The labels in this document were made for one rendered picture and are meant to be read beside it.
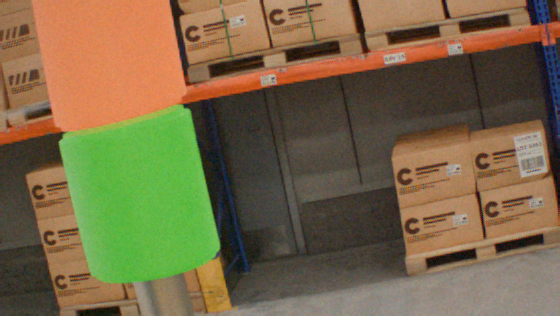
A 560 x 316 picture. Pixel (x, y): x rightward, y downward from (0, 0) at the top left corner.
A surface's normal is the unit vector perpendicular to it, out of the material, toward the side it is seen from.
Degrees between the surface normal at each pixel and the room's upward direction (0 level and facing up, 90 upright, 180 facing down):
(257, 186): 90
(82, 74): 90
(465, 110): 90
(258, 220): 90
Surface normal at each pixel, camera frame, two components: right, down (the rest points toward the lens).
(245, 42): -0.14, 0.24
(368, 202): -0.25, -0.65
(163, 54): 0.83, -0.09
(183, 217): 0.66, -0.02
